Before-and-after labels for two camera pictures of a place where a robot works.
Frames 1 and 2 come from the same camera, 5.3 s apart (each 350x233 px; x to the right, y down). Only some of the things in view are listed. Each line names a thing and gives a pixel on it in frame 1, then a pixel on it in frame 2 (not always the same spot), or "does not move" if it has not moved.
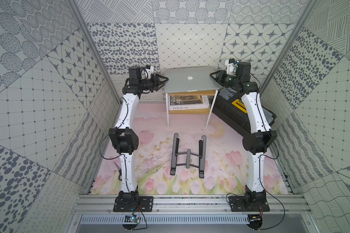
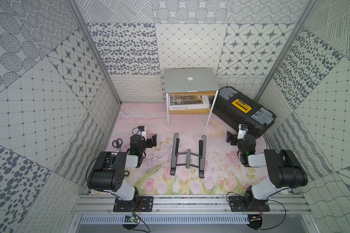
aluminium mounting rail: x=191 y=205 does not move
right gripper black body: x=223 y=78 to x=234 y=140
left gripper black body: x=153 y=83 to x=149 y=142
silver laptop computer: x=183 y=78 does not move
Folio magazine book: x=188 y=102 does not move
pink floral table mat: x=186 y=158 does not move
